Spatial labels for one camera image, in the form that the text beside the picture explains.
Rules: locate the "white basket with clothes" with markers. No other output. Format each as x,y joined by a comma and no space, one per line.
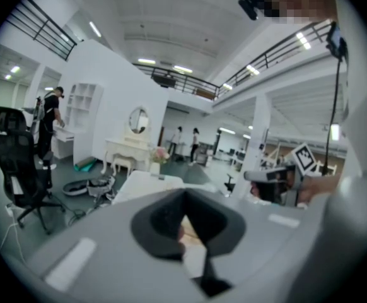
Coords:
99,185

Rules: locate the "black phone on stand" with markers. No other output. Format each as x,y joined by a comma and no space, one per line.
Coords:
337,41

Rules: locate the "grey oval pet bed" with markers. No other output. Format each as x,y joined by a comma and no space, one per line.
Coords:
74,188

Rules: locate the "black stand pole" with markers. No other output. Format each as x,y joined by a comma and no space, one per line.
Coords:
334,106

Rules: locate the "black head-worn camera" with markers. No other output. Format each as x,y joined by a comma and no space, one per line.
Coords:
249,5

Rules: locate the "white vase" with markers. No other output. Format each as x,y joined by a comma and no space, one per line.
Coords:
154,168

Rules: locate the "small black chair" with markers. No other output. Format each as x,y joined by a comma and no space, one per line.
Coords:
230,183

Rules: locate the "white vanity stool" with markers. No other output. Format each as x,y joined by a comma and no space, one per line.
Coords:
123,162

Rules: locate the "black mesh office chair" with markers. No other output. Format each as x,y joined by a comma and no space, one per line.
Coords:
16,159

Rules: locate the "person's right forearm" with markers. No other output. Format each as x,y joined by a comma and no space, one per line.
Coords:
320,184

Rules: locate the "pink flower bouquet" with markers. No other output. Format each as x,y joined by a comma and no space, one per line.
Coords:
159,155

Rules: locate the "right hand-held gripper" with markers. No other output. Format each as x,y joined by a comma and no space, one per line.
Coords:
282,176

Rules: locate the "oval vanity mirror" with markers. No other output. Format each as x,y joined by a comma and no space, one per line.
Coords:
138,120

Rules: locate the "black balcony railing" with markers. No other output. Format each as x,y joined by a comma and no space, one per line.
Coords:
44,30

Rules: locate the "white open shelf cabinet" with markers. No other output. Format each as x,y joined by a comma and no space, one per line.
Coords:
82,106

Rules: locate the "white vanity table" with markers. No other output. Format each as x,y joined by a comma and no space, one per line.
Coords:
125,148

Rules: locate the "white desk with drawer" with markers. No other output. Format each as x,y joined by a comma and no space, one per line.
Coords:
64,137

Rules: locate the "green rolled mat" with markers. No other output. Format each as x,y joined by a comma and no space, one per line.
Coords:
85,164

